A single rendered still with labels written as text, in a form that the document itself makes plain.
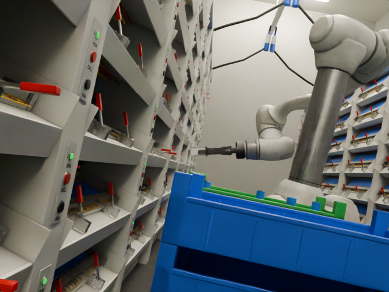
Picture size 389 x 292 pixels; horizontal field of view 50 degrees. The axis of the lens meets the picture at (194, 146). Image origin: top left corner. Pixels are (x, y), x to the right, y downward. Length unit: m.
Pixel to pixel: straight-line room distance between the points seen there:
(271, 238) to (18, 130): 0.30
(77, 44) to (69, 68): 0.04
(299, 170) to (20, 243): 0.94
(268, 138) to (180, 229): 1.34
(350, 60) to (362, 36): 0.09
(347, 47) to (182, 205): 1.01
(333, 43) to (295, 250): 0.98
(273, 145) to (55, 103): 1.27
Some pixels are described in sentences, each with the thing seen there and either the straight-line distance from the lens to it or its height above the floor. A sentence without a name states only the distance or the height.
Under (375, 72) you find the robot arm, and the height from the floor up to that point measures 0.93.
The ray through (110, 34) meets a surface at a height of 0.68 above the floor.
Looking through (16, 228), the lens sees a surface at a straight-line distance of 0.63.
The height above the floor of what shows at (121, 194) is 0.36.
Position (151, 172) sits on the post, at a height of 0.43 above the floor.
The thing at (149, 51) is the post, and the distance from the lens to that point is 1.33.
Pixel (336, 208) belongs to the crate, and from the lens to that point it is 0.82.
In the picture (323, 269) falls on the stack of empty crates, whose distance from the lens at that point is 0.48.
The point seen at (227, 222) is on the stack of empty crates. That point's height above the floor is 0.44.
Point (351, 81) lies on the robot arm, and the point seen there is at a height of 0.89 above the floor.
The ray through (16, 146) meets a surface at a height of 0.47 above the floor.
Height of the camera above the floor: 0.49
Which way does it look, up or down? 3 degrees up
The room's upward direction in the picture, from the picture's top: 11 degrees clockwise
